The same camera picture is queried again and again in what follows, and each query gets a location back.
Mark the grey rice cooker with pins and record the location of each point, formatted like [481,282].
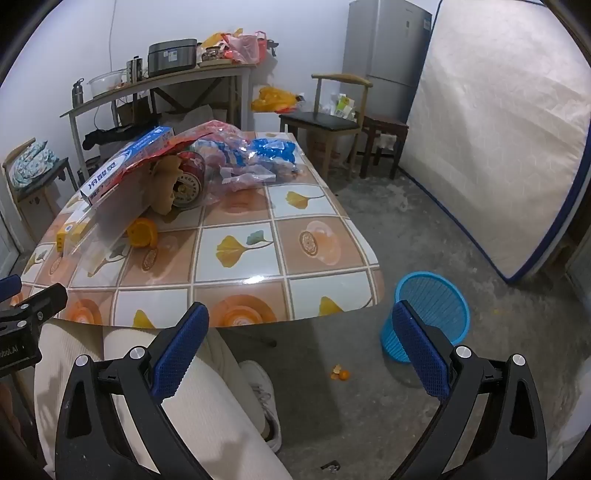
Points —
[171,57]

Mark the floral cushion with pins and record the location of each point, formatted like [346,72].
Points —
[32,161]

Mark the clear plastic bag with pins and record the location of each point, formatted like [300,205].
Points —
[240,182]

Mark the glass jar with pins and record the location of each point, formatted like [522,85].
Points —
[134,69]

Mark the clear bag with red print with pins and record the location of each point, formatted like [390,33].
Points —
[203,134]

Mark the blue plastic packet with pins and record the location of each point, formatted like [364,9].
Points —
[272,150]

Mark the white sack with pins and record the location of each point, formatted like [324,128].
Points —
[339,147]

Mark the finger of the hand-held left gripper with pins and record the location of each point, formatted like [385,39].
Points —
[41,302]
[9,287]

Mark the clear plastic bowl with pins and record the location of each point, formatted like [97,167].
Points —
[107,84]

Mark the white shoe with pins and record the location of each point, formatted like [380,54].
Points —
[263,397]

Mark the brown crumpled paper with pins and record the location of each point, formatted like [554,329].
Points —
[161,184]

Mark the wooden chair with black seat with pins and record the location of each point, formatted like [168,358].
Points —
[318,121]

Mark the wooden chair with cushion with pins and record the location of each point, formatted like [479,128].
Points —
[51,177]

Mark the grey sack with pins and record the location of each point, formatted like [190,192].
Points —
[189,119]

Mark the blue white packet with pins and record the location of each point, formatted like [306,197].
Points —
[221,154]

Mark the red tin can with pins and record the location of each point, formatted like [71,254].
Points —
[189,180]

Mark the yellow plastic bag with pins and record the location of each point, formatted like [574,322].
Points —
[274,99]

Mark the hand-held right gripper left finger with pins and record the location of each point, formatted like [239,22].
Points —
[184,350]

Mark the black clothing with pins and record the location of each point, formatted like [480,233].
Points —
[115,135]

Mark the blue plastic wastebasket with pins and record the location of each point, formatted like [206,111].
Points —
[434,295]

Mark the clear cling film sheet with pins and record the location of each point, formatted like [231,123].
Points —
[115,221]

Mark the small yellow box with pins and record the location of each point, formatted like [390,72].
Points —
[67,237]

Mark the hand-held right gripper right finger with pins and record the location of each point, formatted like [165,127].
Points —
[420,350]

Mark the grey side table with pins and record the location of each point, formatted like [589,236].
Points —
[184,74]

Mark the grey refrigerator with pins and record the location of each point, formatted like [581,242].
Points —
[388,46]

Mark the steel water bottle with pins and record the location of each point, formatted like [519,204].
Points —
[78,94]

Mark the blue cling film box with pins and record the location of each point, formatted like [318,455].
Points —
[120,166]

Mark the pink plastic bag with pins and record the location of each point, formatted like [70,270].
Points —
[242,48]

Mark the white mattress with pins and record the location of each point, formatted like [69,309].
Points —
[498,138]

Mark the dark wooden stool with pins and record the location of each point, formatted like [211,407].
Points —
[385,123]

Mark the orange plastic lid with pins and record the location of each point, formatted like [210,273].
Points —
[142,233]

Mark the orange peel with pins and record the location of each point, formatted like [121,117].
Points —
[340,374]

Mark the white green packet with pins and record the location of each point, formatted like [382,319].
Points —
[344,108]

